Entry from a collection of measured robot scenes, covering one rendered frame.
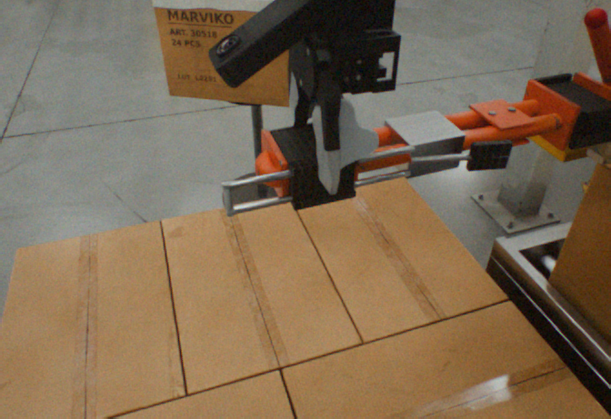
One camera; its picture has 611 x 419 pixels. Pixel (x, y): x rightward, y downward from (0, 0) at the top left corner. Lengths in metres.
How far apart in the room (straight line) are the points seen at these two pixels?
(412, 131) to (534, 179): 1.85
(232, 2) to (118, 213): 1.20
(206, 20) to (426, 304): 1.24
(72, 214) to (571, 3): 2.32
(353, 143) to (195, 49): 1.52
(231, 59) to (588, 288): 1.02
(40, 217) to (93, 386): 1.56
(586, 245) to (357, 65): 0.87
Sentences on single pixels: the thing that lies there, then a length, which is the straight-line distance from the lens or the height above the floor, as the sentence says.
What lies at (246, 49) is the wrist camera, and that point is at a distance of 0.42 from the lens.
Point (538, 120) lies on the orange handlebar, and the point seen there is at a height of 1.21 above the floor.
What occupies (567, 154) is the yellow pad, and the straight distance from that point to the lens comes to 0.84.
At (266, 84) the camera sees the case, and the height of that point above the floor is 0.71.
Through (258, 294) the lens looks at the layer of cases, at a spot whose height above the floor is 0.54.
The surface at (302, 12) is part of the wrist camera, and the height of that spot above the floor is 1.36.
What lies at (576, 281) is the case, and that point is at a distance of 1.28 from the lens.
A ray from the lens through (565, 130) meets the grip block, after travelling 0.65.
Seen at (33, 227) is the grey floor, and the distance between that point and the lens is 2.60.
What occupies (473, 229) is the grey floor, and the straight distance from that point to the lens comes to 2.38.
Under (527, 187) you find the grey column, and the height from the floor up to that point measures 0.20.
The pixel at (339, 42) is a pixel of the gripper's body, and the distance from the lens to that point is 0.42.
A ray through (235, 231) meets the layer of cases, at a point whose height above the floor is 0.54.
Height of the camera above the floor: 1.48
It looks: 36 degrees down
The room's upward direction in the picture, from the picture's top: straight up
